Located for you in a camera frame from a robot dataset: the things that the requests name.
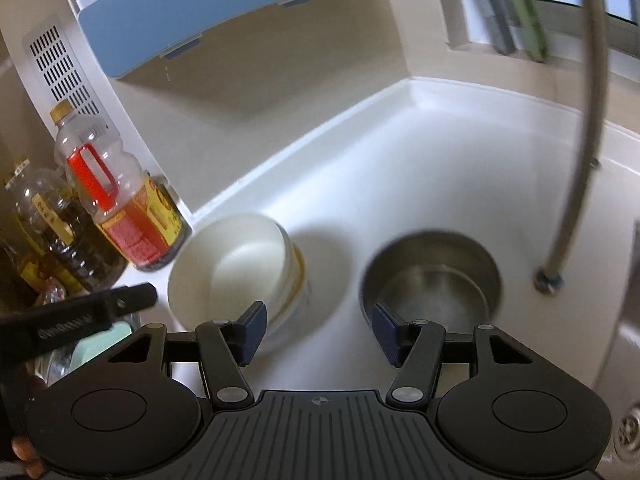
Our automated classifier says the flexible metal hose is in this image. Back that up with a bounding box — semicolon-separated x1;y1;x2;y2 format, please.
534;0;611;295

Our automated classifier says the white ceramic bowl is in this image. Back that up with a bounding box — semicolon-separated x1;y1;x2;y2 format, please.
167;214;308;352

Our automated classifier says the plastic-wrapped green bowl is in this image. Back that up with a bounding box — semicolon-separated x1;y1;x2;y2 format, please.
34;276;67;307

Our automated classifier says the soy sauce bottle red handle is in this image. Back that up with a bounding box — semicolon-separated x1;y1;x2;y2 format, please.
50;99;191;272

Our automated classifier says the green square plate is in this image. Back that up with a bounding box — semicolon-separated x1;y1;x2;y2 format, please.
67;321;132;373

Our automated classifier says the window frame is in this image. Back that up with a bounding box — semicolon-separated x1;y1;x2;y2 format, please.
440;0;639;78

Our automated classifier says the stainless steel pot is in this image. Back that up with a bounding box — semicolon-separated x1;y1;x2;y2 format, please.
359;230;502;334

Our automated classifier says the person's hand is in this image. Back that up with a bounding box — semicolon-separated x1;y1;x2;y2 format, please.
11;437;46;479

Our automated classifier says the dark oil bottle yellow label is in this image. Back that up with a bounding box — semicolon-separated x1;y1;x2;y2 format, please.
6;157;126;292

